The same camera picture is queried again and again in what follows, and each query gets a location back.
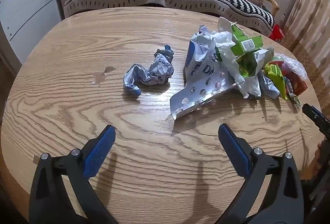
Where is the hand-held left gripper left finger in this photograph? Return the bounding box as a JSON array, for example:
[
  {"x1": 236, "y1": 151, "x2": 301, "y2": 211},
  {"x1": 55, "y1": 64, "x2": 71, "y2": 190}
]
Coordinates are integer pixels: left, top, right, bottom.
[{"x1": 29, "y1": 125, "x2": 121, "y2": 224}]

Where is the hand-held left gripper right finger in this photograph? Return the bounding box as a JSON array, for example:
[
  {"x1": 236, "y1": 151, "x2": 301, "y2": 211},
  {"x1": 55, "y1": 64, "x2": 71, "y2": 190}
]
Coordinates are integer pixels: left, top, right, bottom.
[{"x1": 218, "y1": 123, "x2": 305, "y2": 224}]

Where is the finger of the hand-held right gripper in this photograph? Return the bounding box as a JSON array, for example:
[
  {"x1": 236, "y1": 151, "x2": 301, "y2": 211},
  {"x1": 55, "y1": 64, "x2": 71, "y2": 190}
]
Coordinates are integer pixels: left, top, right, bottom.
[{"x1": 302, "y1": 103, "x2": 330, "y2": 139}]

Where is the silver pill blister pack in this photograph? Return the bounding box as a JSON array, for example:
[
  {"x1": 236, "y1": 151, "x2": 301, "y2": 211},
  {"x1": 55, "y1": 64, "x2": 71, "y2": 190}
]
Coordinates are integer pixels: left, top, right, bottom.
[{"x1": 170, "y1": 71, "x2": 245, "y2": 121}]

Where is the torn green carton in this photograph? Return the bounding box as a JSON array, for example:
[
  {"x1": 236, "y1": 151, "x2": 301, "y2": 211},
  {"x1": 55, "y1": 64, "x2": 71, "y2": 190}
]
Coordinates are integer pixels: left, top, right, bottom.
[{"x1": 236, "y1": 48, "x2": 274, "y2": 78}]

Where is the red cardboard box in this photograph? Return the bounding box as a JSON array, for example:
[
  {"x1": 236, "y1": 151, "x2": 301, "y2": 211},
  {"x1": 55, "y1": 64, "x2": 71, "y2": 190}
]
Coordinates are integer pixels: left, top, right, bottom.
[{"x1": 286, "y1": 72, "x2": 308, "y2": 96}]

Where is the clear plastic wrap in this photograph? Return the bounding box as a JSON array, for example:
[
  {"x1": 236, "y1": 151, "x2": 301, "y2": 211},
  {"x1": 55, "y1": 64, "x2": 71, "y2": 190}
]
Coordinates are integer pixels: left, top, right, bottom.
[{"x1": 275, "y1": 54, "x2": 307, "y2": 80}]

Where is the small blue white wrapper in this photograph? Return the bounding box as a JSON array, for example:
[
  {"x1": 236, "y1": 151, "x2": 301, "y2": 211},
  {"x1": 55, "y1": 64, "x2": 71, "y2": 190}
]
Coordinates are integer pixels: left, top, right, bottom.
[{"x1": 258, "y1": 72, "x2": 281, "y2": 99}]

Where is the green snack packet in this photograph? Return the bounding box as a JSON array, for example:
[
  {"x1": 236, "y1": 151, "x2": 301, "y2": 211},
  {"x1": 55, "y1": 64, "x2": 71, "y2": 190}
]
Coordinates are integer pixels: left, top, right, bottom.
[{"x1": 263, "y1": 63, "x2": 289, "y2": 100}]

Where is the beige patterned curtain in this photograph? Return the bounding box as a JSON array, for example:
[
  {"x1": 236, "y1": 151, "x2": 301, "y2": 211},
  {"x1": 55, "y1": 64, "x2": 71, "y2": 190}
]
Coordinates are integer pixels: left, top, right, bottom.
[{"x1": 284, "y1": 0, "x2": 330, "y2": 101}]

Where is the white cabinet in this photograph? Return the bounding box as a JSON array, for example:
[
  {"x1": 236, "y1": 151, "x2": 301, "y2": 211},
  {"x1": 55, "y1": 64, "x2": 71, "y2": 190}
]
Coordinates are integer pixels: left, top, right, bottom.
[{"x1": 0, "y1": 0, "x2": 65, "y2": 45}]

